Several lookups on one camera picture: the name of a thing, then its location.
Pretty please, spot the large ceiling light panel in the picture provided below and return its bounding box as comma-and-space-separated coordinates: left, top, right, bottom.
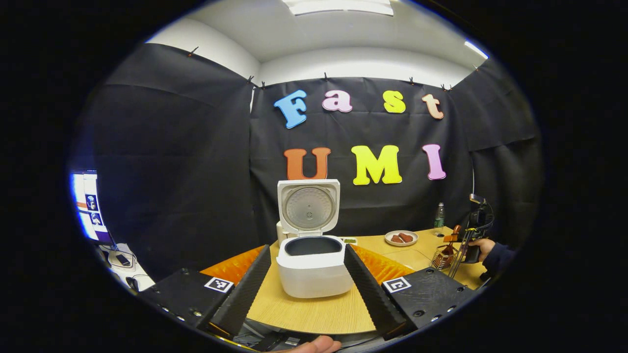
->
282, 0, 394, 16

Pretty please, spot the brown wooden spoon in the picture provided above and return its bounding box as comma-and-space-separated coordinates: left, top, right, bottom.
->
444, 225, 463, 258

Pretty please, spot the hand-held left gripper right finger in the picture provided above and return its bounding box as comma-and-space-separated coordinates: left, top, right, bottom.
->
343, 243, 479, 340

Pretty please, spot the clear ribbed chopstick holder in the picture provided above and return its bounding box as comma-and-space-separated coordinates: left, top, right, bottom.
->
431, 244, 462, 271

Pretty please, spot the black backdrop cloth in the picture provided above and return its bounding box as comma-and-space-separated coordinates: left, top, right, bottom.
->
74, 43, 543, 282

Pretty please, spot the white side table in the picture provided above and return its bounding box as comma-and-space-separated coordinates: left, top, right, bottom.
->
98, 243, 155, 292

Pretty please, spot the small ceiling light panel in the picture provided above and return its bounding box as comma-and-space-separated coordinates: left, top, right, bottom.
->
464, 40, 490, 60

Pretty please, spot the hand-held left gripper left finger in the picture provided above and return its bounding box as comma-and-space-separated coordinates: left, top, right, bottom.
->
139, 244, 272, 338

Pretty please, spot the white rice cooker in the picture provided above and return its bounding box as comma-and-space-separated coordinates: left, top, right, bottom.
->
276, 179, 355, 299

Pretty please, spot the white round plate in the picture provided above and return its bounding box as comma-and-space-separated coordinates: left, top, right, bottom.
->
385, 230, 419, 247

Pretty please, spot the computer monitor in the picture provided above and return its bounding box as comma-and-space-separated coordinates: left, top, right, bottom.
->
70, 169, 114, 244

